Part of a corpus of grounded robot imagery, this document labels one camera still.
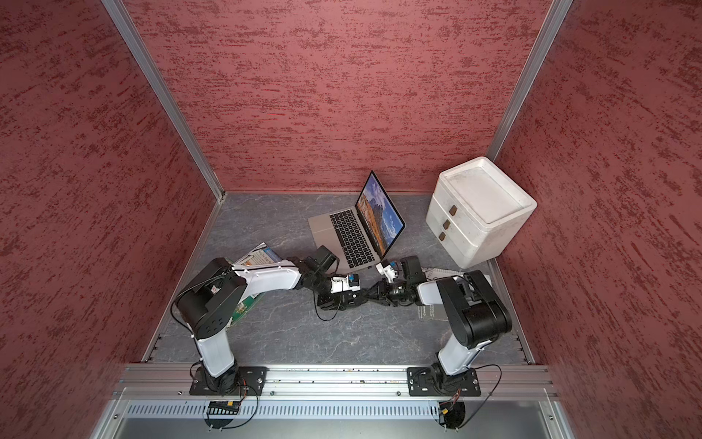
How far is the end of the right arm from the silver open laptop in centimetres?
13

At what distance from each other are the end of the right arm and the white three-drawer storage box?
217 millimetres

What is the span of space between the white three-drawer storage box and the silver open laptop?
196mm

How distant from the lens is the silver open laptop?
97 cm

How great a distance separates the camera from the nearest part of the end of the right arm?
31.1 inches

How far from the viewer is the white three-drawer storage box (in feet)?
2.73
